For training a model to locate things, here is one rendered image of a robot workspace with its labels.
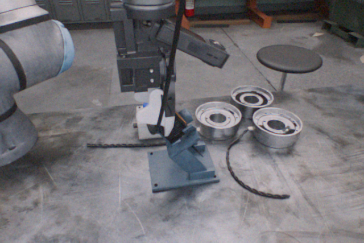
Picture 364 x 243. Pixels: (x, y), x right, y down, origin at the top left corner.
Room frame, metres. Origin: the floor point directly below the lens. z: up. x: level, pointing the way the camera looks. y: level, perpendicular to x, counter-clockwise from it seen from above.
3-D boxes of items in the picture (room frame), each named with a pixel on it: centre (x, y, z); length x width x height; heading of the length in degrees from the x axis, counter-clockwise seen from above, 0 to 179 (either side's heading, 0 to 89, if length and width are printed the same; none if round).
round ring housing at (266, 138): (0.50, -0.21, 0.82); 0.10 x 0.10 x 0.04
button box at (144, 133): (0.52, 0.07, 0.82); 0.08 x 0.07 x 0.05; 99
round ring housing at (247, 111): (0.60, -0.18, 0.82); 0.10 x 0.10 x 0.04
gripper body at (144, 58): (0.38, 0.05, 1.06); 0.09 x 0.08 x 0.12; 101
